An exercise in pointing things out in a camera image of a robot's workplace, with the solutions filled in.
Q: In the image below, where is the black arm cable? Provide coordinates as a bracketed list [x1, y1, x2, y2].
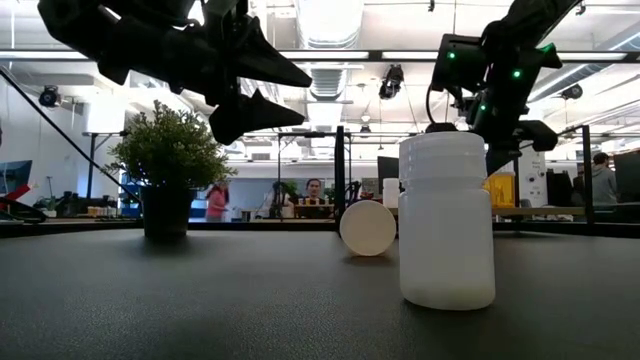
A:
[0, 64, 145, 206]
[423, 84, 459, 134]

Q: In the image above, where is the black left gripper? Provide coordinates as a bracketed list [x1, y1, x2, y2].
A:
[97, 0, 312, 146]

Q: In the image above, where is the black monitor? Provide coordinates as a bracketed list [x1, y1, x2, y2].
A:
[377, 155, 400, 181]

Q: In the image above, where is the opaque white plastic bottle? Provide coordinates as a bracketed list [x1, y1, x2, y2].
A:
[398, 130, 497, 311]

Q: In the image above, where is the white small cap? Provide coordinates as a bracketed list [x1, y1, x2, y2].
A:
[382, 177, 401, 209]

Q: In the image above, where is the blue lit monitor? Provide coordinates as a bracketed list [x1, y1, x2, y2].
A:
[0, 159, 34, 194]

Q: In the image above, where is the small amber bottle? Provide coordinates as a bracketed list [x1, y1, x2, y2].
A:
[497, 172, 517, 209]

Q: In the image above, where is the wide amber bottle white cap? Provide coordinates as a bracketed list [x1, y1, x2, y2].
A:
[482, 172, 501, 209]

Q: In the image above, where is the black table mat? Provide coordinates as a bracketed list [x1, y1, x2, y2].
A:
[0, 229, 640, 360]

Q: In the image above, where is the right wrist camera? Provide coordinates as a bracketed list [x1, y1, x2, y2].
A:
[432, 33, 489, 94]

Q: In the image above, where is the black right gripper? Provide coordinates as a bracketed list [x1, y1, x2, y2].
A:
[464, 44, 564, 176]

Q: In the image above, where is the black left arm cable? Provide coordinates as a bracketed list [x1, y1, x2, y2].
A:
[0, 64, 145, 206]

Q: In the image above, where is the amber pill bottle white cap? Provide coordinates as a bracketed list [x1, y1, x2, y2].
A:
[338, 199, 398, 258]

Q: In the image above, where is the green plant in black pot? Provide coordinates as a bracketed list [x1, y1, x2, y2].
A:
[99, 99, 239, 241]

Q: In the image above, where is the person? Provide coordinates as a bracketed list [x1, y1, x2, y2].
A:
[589, 152, 619, 206]
[299, 177, 329, 206]
[205, 182, 229, 223]

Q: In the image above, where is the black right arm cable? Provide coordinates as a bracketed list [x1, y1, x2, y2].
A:
[423, 84, 459, 134]

